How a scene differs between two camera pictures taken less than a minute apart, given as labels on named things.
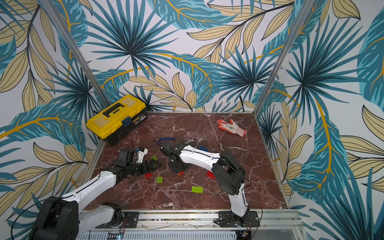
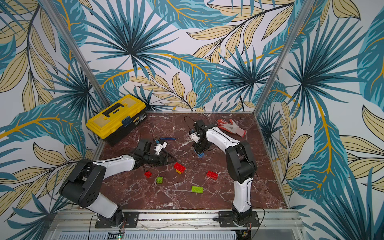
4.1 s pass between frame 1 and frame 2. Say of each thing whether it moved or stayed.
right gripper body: moved
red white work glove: stayed
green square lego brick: stayed
